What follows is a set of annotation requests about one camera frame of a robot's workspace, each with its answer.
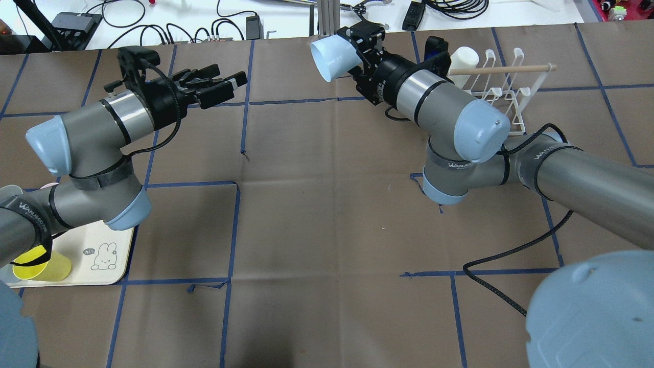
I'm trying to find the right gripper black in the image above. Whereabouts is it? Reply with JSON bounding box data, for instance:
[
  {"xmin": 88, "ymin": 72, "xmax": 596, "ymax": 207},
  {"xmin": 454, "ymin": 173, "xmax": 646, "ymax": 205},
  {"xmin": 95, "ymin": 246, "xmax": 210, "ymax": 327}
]
[{"xmin": 337, "ymin": 21, "xmax": 417, "ymax": 106}]

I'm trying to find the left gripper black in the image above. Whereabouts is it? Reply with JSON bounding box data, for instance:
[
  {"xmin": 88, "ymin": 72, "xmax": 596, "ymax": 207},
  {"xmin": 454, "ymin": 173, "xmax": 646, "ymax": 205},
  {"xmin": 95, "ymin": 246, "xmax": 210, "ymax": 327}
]
[{"xmin": 105, "ymin": 46, "xmax": 248, "ymax": 130}]

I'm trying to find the light blue cup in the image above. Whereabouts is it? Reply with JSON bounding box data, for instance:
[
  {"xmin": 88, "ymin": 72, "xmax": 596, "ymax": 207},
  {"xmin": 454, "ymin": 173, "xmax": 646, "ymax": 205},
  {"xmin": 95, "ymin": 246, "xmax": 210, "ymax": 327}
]
[{"xmin": 310, "ymin": 34, "xmax": 362, "ymax": 82}]

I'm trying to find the white ikea cup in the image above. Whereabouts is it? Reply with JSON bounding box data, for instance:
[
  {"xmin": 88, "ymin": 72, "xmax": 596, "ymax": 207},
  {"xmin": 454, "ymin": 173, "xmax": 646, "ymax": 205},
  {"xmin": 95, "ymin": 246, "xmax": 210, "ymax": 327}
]
[{"xmin": 448, "ymin": 46, "xmax": 479, "ymax": 76}]

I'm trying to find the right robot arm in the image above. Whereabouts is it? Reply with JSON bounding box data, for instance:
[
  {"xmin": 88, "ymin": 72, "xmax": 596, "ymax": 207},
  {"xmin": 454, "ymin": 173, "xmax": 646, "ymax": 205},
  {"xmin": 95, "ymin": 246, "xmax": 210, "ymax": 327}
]
[{"xmin": 312, "ymin": 20, "xmax": 652, "ymax": 367}]

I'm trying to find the yellow cup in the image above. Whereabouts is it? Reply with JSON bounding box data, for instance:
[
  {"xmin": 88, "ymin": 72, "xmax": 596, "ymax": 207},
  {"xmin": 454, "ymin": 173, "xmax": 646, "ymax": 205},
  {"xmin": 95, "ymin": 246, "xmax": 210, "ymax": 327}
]
[{"xmin": 11, "ymin": 245, "xmax": 72, "ymax": 282}]

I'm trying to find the black power adapter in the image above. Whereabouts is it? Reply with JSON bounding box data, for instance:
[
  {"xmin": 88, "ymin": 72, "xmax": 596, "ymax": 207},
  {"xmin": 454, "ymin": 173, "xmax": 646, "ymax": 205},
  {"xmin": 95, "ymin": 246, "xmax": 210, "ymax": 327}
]
[{"xmin": 402, "ymin": 1, "xmax": 426, "ymax": 31}]

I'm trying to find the cream plastic tray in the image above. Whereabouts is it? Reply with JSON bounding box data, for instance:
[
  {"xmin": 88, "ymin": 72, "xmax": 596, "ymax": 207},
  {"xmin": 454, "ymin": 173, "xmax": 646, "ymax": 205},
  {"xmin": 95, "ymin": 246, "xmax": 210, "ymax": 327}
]
[{"xmin": 2, "ymin": 221, "xmax": 135, "ymax": 287}]

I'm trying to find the white wire cup rack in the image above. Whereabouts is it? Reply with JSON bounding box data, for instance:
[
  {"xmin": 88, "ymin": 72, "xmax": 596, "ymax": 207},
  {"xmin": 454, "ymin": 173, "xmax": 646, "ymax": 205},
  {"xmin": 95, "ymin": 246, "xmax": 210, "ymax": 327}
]
[{"xmin": 464, "ymin": 48, "xmax": 558, "ymax": 136}]

